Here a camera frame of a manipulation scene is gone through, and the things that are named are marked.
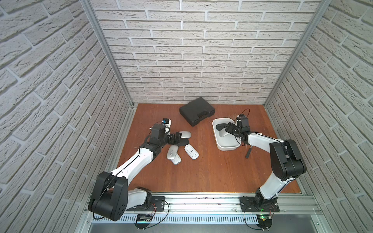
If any flat black mouse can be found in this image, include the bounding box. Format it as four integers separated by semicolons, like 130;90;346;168
177;138;189;147

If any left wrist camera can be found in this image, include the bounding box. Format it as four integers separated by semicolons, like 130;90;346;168
162;118;172;127

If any small dark table object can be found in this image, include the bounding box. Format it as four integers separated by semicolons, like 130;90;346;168
245;146;252;159

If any silver mouse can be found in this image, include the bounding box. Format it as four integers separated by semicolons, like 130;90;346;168
179;131;191;139
167;145;179;160

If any aluminium front rail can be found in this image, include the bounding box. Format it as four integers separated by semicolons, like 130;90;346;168
153;192;322;216

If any aluminium corner post right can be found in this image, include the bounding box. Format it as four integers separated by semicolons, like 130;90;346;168
263;0;332;108

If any aluminium corner post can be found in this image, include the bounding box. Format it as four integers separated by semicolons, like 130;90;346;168
263;0;332;108
81;0;135;108

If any controller board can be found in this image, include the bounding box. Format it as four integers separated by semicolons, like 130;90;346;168
256;215;273;231
135;214;153;230

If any black rounded wireless mouse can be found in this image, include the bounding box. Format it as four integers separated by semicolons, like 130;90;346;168
216;123;227;131

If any aluminium corner post left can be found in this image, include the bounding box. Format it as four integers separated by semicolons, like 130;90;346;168
81;0;135;108

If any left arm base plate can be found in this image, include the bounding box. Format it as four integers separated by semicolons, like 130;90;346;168
126;196;165;212

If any white plastic storage box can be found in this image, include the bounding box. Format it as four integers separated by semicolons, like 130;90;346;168
212;118;241;151

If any black plastic tool case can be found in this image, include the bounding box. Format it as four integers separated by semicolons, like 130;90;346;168
179;97;215;126

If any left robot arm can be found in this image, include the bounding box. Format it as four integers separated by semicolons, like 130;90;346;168
88;119;190;221

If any right controller board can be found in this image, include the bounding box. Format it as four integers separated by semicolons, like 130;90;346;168
256;215;273;231

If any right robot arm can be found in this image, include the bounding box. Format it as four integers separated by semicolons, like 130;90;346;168
216;114;307;208

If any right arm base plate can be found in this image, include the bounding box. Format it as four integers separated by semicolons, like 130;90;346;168
239;196;280;213

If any left controller board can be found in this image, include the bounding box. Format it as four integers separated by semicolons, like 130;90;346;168
135;214;153;230

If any white mouse small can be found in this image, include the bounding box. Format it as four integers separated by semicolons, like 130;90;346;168
172;154;182;165

